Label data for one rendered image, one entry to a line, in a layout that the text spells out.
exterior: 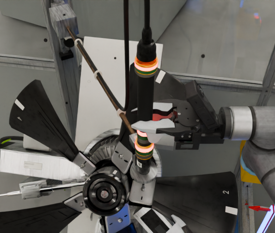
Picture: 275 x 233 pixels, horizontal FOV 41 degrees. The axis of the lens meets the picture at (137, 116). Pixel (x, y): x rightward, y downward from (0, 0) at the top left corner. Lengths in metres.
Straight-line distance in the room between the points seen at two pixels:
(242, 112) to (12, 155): 0.73
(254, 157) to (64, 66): 0.90
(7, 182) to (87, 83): 1.49
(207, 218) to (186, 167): 1.12
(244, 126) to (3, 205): 1.94
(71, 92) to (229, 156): 0.91
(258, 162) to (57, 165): 0.61
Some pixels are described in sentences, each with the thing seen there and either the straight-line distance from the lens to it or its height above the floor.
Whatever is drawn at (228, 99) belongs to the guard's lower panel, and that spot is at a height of 0.90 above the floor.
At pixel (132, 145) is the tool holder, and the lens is 0.91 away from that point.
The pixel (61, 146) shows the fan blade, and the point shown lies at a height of 1.26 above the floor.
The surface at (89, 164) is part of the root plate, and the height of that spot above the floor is 1.24.
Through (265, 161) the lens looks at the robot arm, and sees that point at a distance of 0.89.
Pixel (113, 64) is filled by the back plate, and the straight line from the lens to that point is 1.22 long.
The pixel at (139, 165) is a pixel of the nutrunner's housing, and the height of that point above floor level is 1.32.
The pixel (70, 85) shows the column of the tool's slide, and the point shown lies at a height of 1.01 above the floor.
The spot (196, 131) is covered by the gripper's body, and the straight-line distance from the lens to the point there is 0.80.
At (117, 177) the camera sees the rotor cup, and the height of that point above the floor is 1.26.
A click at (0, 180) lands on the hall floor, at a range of 2.63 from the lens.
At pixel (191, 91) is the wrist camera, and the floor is 1.57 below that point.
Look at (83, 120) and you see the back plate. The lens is 1.25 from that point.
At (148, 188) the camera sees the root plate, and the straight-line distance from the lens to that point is 1.03.
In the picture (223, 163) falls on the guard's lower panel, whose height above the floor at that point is 0.43.
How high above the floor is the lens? 2.07
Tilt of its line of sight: 47 degrees down
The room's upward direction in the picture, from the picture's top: straight up
